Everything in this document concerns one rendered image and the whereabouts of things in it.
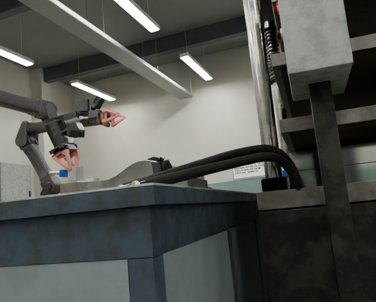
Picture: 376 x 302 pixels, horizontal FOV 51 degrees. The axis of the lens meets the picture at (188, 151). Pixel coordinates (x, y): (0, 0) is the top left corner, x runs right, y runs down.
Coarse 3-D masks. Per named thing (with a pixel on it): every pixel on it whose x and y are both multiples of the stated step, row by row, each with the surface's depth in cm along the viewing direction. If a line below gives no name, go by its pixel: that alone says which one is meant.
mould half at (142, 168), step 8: (128, 168) 138; (136, 168) 137; (144, 168) 136; (152, 168) 136; (160, 168) 143; (120, 176) 139; (128, 176) 138; (136, 176) 137; (144, 176) 136; (64, 184) 145; (72, 184) 144; (80, 184) 143; (88, 184) 142; (96, 184) 141; (104, 184) 140; (112, 184) 139; (120, 184) 138; (176, 184) 132; (184, 184) 131; (192, 184) 136; (200, 184) 145; (64, 192) 145
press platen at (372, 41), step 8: (352, 40) 137; (360, 40) 137; (368, 40) 136; (352, 48) 137; (360, 48) 136; (368, 48) 136; (272, 56) 145; (280, 56) 144; (272, 64) 145; (280, 64) 144; (280, 72) 151; (280, 80) 162; (280, 88) 173; (288, 104) 203; (288, 112) 221
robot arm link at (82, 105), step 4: (80, 100) 180; (84, 100) 180; (88, 100) 180; (76, 104) 182; (80, 104) 180; (84, 104) 179; (88, 104) 180; (76, 108) 181; (80, 108) 180; (84, 108) 179; (88, 108) 180; (76, 112) 181
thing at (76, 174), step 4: (72, 168) 146; (76, 168) 145; (80, 168) 148; (52, 172) 150; (56, 172) 150; (60, 172) 148; (64, 172) 147; (68, 172) 146; (72, 172) 146; (76, 172) 145; (80, 172) 148; (60, 176) 148; (64, 176) 147; (68, 176) 146; (72, 176) 146; (76, 176) 145; (80, 176) 148; (68, 180) 146; (72, 180) 146; (76, 180) 145
